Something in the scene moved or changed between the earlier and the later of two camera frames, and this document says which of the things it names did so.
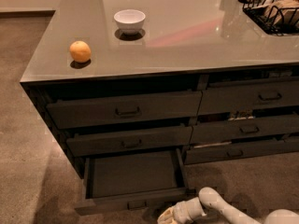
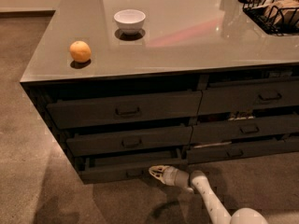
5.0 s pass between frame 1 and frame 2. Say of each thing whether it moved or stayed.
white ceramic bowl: stayed
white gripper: moved
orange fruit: stayed
